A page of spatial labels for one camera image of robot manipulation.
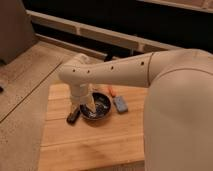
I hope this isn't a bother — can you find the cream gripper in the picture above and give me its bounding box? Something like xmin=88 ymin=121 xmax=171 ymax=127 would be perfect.
xmin=69 ymin=84 xmax=95 ymax=113

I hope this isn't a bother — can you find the small dark bottle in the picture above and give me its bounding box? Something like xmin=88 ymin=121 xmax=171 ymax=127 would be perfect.
xmin=66 ymin=107 xmax=81 ymax=125

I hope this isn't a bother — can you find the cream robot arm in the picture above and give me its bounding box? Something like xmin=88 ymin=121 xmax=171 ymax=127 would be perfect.
xmin=59 ymin=49 xmax=213 ymax=171

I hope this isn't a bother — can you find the black metal bowl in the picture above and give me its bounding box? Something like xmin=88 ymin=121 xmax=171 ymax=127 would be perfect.
xmin=80 ymin=92 xmax=111 ymax=120

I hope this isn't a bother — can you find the blue sponge block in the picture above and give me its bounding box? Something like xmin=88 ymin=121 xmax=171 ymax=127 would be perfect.
xmin=113 ymin=96 xmax=128 ymax=113

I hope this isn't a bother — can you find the wooden cutting board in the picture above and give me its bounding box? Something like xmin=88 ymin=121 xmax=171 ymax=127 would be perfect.
xmin=38 ymin=84 xmax=147 ymax=171

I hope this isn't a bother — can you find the grey cabinet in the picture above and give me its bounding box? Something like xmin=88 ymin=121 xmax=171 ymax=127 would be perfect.
xmin=0 ymin=0 xmax=37 ymax=64

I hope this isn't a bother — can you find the wooden shelf rail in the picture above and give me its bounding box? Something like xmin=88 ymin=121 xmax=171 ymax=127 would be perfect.
xmin=27 ymin=10 xmax=178 ymax=52

